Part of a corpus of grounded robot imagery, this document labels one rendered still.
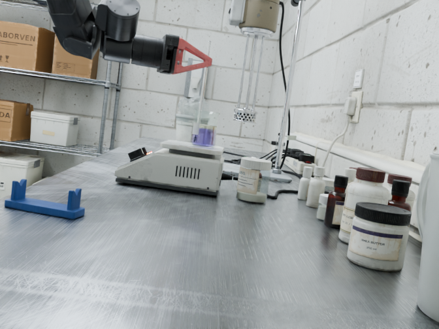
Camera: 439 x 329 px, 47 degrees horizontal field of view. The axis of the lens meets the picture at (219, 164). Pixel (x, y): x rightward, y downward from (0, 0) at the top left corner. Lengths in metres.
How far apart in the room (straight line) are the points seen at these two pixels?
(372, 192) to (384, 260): 0.13
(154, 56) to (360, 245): 0.53
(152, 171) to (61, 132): 2.30
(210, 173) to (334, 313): 0.52
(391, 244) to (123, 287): 0.33
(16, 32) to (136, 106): 0.86
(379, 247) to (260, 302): 0.21
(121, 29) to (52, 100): 2.67
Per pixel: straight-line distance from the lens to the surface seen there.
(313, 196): 0.99
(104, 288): 0.45
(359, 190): 0.73
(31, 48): 3.24
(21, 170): 3.23
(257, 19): 1.37
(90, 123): 3.50
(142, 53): 0.96
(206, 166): 0.94
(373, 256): 0.63
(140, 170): 0.95
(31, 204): 0.70
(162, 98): 3.42
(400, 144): 1.10
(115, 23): 0.91
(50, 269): 0.49
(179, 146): 0.94
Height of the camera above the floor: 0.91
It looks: 6 degrees down
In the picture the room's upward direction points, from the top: 8 degrees clockwise
